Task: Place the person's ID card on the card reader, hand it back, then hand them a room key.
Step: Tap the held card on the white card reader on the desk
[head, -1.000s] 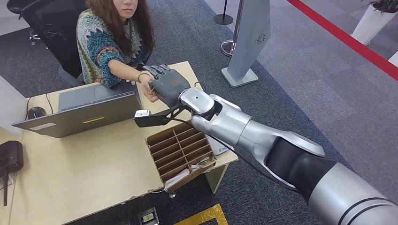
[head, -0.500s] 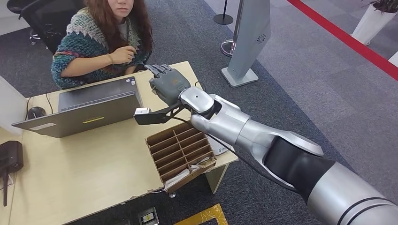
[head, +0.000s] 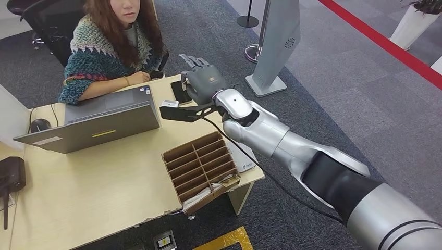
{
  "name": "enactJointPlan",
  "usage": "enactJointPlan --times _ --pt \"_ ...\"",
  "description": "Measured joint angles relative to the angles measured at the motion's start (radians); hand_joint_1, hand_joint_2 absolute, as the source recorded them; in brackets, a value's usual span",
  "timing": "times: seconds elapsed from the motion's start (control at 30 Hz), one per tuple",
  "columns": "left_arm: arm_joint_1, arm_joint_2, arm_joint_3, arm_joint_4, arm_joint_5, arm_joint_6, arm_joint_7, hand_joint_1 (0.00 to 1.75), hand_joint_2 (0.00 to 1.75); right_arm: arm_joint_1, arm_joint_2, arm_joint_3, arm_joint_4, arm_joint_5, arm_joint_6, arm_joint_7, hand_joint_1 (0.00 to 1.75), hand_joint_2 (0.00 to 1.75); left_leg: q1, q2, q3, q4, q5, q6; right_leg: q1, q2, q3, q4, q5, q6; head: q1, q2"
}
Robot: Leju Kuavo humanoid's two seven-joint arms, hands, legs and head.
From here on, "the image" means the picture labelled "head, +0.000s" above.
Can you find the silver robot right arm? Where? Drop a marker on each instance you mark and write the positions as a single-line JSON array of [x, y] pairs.
[[262, 134]]

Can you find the white block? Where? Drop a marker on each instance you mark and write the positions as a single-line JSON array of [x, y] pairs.
[[438, 65]]

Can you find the grey laptop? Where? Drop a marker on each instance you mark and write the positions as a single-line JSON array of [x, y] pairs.
[[103, 131]]

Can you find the black computer mouse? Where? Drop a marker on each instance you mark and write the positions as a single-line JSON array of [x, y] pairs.
[[39, 125]]

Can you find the black stanchion post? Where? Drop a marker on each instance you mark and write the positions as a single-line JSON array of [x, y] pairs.
[[247, 21]]

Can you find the potted plant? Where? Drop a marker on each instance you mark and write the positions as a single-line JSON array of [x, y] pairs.
[[428, 6]]

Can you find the black router with antenna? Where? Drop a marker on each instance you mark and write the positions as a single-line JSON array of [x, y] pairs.
[[12, 174]]

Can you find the beige background desk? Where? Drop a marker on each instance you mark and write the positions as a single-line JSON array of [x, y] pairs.
[[155, 9]]

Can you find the white card reader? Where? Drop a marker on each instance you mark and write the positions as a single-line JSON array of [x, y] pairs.
[[246, 162]]

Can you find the light wooden desk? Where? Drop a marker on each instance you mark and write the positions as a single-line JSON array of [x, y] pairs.
[[103, 189]]

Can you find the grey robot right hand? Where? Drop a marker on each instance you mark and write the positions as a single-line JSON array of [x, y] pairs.
[[205, 82]]

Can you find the yellow floor tape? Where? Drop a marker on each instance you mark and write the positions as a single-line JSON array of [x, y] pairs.
[[229, 240]]

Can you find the person's right hand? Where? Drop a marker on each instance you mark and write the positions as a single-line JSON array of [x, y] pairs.
[[139, 78]]

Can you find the patterned room key card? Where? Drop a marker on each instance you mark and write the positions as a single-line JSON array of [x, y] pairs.
[[232, 180]]

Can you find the black office chair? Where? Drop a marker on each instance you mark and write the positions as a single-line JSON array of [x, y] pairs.
[[51, 27]]

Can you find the white planter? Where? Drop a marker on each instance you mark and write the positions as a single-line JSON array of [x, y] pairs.
[[410, 29]]

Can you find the grey floor socket box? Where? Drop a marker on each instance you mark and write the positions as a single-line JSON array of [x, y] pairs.
[[165, 241]]

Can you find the red barrier belt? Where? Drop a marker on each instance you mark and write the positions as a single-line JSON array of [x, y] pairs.
[[383, 42]]

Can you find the cardboard card organizer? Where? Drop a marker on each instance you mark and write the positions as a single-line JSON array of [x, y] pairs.
[[195, 165]]

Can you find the white room key card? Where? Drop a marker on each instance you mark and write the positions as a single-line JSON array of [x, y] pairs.
[[219, 183], [196, 200]]

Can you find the chrome stanchion base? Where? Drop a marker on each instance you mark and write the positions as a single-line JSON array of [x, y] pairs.
[[250, 54]]

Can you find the person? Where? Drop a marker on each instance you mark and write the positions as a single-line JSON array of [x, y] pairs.
[[93, 58]]

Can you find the grey kiosk stand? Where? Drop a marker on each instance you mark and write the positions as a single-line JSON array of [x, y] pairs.
[[278, 38]]

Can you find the person's right forearm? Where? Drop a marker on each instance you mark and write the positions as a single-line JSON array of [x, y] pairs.
[[103, 89]]

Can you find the black smartphone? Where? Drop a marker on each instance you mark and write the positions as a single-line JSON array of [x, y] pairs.
[[177, 92]]

